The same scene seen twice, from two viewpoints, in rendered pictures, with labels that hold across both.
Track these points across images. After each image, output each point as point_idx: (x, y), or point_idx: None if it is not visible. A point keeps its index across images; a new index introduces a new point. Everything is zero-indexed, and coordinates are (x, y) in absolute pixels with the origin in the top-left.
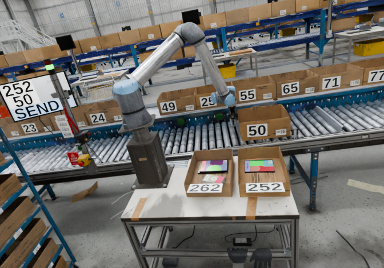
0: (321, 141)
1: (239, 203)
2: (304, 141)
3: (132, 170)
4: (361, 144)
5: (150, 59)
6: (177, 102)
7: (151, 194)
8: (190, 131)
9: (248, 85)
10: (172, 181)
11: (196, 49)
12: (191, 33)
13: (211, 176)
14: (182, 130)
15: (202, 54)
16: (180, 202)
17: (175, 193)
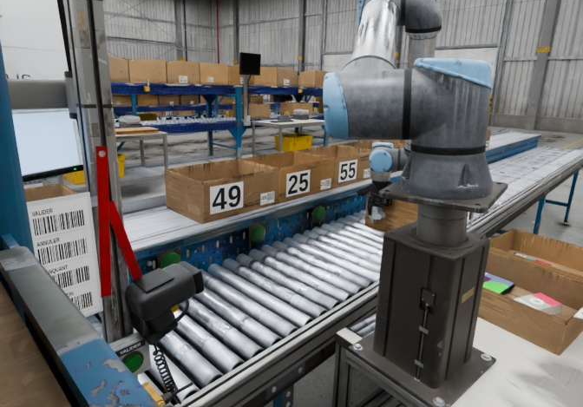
0: (487, 225)
1: None
2: (478, 227)
3: (270, 388)
4: (501, 226)
5: (388, 35)
6: (246, 186)
7: (503, 394)
8: (292, 250)
9: None
10: (474, 344)
11: (426, 44)
12: (435, 7)
13: (524, 298)
14: None
15: (430, 57)
16: (575, 371)
17: (531, 361)
